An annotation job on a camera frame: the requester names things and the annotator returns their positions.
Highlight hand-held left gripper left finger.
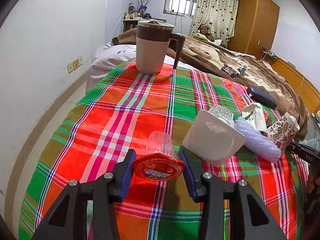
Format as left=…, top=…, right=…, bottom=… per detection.
left=31, top=149, right=137, bottom=240

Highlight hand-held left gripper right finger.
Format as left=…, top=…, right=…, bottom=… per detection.
left=179, top=147, right=288, bottom=240

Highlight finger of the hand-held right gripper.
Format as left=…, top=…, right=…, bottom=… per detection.
left=286, top=141, right=320, bottom=166

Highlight clear cup with red lid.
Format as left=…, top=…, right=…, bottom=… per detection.
left=132, top=131, right=185, bottom=181

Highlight patterned paper cup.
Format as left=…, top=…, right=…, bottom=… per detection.
left=266, top=112, right=300, bottom=153

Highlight white square yogurt tub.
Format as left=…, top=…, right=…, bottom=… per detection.
left=182, top=105, right=246, bottom=167

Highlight lavender foam fruit net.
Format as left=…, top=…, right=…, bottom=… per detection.
left=235, top=117, right=282, bottom=163

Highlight white paper bag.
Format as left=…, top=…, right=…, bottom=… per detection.
left=242, top=102, right=269, bottom=134

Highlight person's right hand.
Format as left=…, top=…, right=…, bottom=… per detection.
left=307, top=173, right=320, bottom=194

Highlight hanging plastic bag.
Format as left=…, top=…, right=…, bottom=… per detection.
left=304, top=137, right=320, bottom=148

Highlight plaid tablecloth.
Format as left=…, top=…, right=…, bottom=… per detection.
left=19, top=57, right=309, bottom=240

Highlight wooden headboard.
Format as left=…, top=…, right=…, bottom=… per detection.
left=271, top=57, right=320, bottom=115

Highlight dark blue glasses case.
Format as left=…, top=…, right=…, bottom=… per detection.
left=247, top=86, right=278, bottom=110

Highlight power strip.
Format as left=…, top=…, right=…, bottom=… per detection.
left=261, top=47, right=277, bottom=59

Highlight small dark metallic items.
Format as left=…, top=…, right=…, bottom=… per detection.
left=221, top=66, right=248, bottom=78

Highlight white bed sheet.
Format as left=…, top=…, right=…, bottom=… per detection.
left=86, top=44, right=193, bottom=94

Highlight brown and beige mug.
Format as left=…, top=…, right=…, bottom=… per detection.
left=135, top=20, right=186, bottom=75

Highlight wooden wardrobe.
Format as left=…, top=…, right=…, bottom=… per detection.
left=227, top=0, right=280, bottom=59

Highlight brown teddy bear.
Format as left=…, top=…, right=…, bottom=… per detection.
left=197, top=24, right=215, bottom=41

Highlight cluttered side desk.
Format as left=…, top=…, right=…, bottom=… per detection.
left=122, top=4, right=167, bottom=33

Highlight vase with branches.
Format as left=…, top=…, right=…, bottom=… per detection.
left=131, top=0, right=158, bottom=18

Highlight barred window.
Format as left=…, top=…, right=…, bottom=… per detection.
left=163, top=0, right=198, bottom=18

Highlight heart print curtain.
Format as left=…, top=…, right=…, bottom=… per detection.
left=190, top=0, right=241, bottom=42

